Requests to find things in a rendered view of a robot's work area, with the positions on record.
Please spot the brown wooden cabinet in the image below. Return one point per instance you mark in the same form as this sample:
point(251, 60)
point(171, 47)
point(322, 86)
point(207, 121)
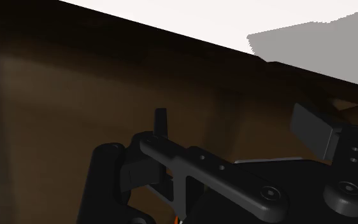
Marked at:
point(58, 108)

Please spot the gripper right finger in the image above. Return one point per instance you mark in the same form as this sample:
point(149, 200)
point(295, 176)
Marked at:
point(314, 133)

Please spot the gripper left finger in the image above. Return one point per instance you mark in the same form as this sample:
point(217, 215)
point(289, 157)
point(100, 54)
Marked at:
point(216, 173)

